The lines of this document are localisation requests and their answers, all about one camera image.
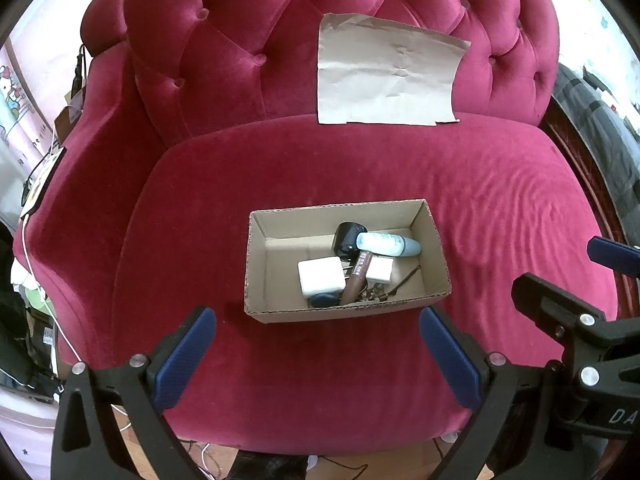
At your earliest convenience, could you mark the cartoon wall poster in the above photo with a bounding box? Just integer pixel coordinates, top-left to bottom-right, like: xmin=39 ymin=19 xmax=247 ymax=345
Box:
xmin=0 ymin=52 xmax=36 ymax=171

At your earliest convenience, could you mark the white cable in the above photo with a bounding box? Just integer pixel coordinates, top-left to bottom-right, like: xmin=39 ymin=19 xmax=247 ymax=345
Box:
xmin=20 ymin=210 xmax=81 ymax=366

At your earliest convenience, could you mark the red velvet tufted armchair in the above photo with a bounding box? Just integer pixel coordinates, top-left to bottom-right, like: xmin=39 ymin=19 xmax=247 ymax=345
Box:
xmin=15 ymin=0 xmax=621 ymax=456

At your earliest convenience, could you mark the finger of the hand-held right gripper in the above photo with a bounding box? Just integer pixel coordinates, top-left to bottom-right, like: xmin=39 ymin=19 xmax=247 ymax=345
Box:
xmin=586 ymin=236 xmax=640 ymax=277
xmin=511 ymin=272 xmax=640 ymax=361

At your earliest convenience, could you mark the light blue bottle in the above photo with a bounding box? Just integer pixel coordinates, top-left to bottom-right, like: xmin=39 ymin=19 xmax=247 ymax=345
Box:
xmin=356 ymin=231 xmax=422 ymax=257

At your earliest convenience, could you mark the brown paper sheet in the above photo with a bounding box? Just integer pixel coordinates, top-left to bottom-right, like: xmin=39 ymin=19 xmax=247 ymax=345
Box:
xmin=317 ymin=12 xmax=472 ymax=126

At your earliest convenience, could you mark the cardboard box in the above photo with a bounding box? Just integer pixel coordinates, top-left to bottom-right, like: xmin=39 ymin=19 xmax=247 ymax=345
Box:
xmin=243 ymin=199 xmax=452 ymax=324

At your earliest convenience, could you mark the white two-prong charger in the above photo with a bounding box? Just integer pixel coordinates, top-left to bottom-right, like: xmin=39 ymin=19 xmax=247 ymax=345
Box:
xmin=298 ymin=256 xmax=351 ymax=297

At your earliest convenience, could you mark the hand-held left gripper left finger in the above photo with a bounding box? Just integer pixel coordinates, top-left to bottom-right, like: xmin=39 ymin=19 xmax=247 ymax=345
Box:
xmin=50 ymin=306 xmax=217 ymax=480

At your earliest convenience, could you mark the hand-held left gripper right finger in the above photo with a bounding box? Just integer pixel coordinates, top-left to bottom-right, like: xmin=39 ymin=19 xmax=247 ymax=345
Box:
xmin=419 ymin=305 xmax=576 ymax=480

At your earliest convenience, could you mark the brown tube with cord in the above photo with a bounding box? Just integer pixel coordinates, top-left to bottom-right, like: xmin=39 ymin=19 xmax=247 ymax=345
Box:
xmin=340 ymin=251 xmax=373 ymax=306

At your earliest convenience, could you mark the small white charger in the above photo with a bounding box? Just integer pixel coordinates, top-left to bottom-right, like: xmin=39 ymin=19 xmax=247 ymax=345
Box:
xmin=367 ymin=256 xmax=397 ymax=283

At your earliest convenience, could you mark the black glossy jar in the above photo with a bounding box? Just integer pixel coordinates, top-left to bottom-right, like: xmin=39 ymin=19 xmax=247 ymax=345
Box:
xmin=331 ymin=221 xmax=363 ymax=263

